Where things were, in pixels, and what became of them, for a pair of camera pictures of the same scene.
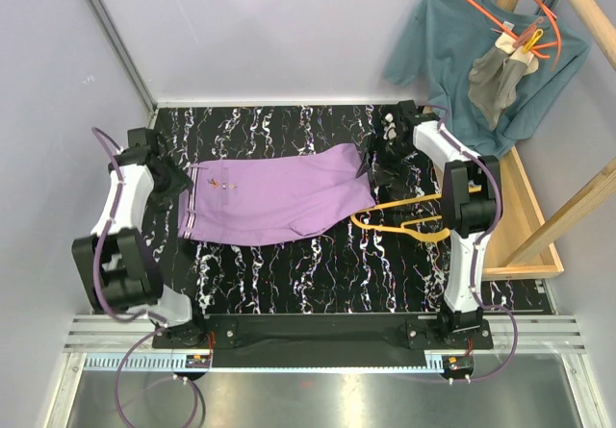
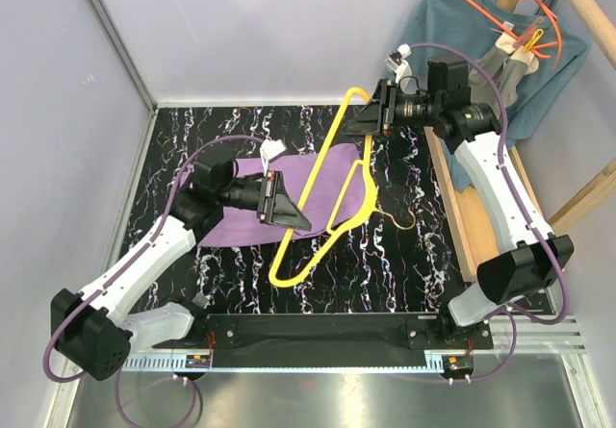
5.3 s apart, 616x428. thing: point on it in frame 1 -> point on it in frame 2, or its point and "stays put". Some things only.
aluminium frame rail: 115,38 stays put
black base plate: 326,341 stays put
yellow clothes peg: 532,40 stays put
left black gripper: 179,183 -> 279,209
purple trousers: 283,195 stays put
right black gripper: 391,172 -> 378,116
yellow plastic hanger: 425,234 -> 364,95
